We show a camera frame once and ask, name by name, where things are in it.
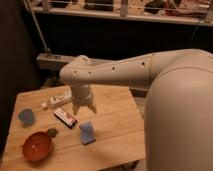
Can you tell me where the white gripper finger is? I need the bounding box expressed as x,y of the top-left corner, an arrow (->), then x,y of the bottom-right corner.
87,103 -> 97,114
72,104 -> 80,115

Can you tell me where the blue sponge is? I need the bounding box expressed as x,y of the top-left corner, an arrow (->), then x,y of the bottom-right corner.
79,122 -> 96,145

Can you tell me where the white rectangular packet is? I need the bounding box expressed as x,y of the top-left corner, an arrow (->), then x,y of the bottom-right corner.
49,90 -> 72,108

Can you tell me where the small white cube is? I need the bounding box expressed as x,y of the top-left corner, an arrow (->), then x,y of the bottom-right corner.
41,102 -> 48,110

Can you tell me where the long shelf rail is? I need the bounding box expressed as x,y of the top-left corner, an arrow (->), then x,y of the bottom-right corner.
36,53 -> 75,71

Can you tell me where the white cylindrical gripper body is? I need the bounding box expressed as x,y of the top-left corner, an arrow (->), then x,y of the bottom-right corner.
71,85 -> 93,108

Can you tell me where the red white black box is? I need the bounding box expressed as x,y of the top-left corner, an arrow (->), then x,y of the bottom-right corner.
54,108 -> 77,128

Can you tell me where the orange red bowl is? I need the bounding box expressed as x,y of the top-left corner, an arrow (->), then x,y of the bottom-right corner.
22,131 -> 53,162

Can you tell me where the metal pole with base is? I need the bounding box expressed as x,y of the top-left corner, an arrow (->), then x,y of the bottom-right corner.
25,0 -> 51,57

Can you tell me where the blue ceramic cup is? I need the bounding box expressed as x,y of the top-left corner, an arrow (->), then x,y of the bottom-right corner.
18,109 -> 35,126

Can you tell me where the small dark green object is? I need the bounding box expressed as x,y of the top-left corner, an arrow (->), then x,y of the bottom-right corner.
47,128 -> 59,137

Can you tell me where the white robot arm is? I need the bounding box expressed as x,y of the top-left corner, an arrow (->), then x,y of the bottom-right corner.
60,49 -> 213,171

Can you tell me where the upper cluttered shelf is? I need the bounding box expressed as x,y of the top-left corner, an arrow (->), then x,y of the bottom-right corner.
23,0 -> 213,27

